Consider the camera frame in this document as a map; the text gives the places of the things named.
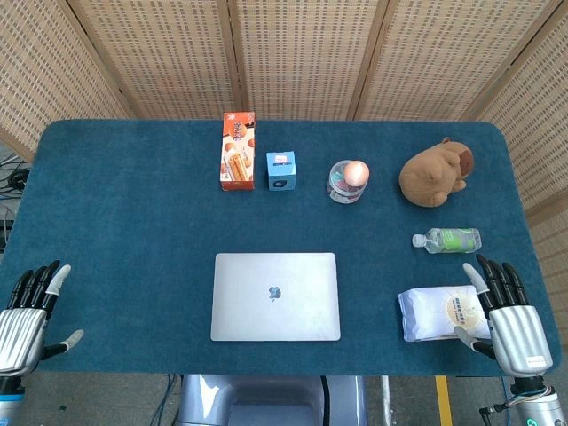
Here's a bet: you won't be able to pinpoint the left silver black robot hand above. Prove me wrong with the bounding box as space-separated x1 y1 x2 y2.
0 259 85 378

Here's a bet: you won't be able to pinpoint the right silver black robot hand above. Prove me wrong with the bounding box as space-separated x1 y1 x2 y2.
452 253 555 378

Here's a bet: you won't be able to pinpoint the silver laptop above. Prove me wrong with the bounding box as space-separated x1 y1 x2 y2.
209 252 343 343

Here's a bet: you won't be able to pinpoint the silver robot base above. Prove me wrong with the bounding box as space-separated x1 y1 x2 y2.
177 374 369 426

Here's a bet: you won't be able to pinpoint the white wet wipes pack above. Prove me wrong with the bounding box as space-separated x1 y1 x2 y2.
396 283 493 343

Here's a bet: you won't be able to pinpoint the clear water bottle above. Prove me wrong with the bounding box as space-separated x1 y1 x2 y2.
411 226 483 256

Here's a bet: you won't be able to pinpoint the brown plush toy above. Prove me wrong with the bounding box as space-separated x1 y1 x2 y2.
398 137 475 209

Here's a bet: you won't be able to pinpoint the peach coloured ball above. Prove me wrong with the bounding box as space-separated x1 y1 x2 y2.
343 160 370 188

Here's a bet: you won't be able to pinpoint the clear plastic jar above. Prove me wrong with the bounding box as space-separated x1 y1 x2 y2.
326 160 370 205

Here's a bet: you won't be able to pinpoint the orange snack box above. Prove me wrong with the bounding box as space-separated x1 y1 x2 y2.
218 111 257 193

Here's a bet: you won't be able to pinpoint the blue cube box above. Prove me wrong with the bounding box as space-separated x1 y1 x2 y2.
265 150 297 193

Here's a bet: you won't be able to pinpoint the bamboo folding screen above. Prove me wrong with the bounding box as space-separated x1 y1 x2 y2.
0 0 568 338

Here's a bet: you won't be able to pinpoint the black floor cables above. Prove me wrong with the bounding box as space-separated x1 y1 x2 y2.
0 150 32 249

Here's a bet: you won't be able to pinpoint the blue floor cable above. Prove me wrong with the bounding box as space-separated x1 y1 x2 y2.
153 374 179 426

